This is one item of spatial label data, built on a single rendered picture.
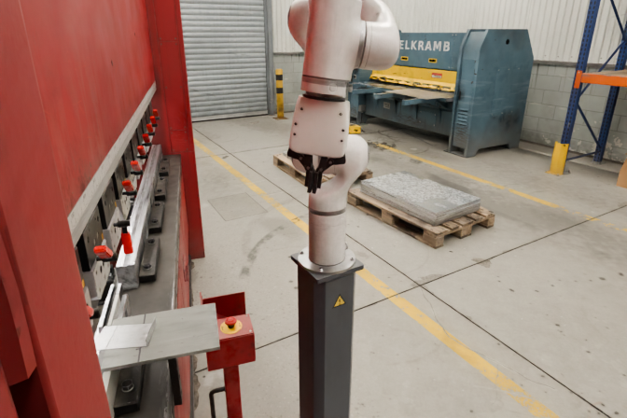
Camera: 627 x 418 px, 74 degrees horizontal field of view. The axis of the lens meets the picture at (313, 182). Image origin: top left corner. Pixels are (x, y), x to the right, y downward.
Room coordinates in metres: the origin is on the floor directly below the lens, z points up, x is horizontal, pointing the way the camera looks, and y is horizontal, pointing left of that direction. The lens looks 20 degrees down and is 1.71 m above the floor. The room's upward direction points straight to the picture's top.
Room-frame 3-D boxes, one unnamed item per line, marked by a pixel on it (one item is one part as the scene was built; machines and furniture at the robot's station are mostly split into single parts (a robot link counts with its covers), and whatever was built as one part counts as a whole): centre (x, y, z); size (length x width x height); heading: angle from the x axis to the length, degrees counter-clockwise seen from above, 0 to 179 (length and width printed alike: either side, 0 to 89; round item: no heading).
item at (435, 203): (3.82, -1.02, 0.20); 1.01 x 0.63 x 0.12; 34
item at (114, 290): (0.98, 0.57, 0.99); 0.20 x 0.03 x 0.03; 16
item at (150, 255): (1.42, 0.63, 0.89); 0.30 x 0.05 x 0.03; 16
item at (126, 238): (0.99, 0.50, 1.20); 0.04 x 0.02 x 0.10; 106
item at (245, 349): (1.20, 0.30, 0.75); 0.20 x 0.16 x 0.18; 18
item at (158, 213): (1.80, 0.74, 0.89); 0.30 x 0.05 x 0.03; 16
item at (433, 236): (3.81, -1.02, 0.07); 1.20 x 0.81 x 0.14; 34
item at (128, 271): (2.03, 0.87, 0.92); 1.67 x 0.06 x 0.10; 16
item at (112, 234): (0.99, 0.56, 1.26); 0.15 x 0.09 x 0.17; 16
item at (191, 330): (0.86, 0.38, 1.00); 0.26 x 0.18 x 0.01; 106
